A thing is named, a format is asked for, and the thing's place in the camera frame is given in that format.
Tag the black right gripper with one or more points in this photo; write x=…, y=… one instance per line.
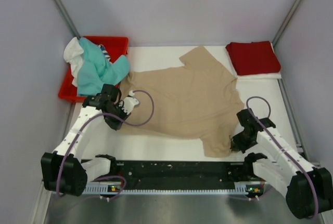
x=236, y=145

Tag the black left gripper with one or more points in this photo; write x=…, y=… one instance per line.
x=115, y=126

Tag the teal t-shirt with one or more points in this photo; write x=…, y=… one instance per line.
x=92, y=75

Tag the beige t-shirt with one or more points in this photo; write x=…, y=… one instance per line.
x=197, y=100

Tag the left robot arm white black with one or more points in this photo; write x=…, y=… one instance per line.
x=74, y=143

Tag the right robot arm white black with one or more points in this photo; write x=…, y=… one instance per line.
x=306, y=189

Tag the red white blue striped shirt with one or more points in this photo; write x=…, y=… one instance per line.
x=105, y=54

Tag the red plastic bin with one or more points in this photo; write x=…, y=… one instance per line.
x=115, y=45

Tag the white t-shirt in bin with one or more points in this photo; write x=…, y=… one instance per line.
x=73, y=56

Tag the folded white t-shirt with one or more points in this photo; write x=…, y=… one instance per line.
x=260, y=76

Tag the folded red t-shirt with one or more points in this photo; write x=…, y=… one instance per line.
x=253, y=58

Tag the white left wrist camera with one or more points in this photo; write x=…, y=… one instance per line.
x=129, y=103

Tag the right aluminium side rail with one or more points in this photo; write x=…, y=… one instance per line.
x=292, y=120

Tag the aluminium front rail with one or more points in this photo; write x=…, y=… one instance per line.
x=79, y=174

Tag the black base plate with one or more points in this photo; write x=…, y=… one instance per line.
x=181, y=174

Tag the light blue cable duct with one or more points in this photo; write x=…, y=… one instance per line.
x=113, y=188

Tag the left aluminium corner post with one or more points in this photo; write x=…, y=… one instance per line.
x=66, y=18

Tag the aluminium corner post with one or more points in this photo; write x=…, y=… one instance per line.
x=289, y=16
x=66, y=18

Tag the right aluminium corner post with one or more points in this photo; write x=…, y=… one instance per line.
x=289, y=16

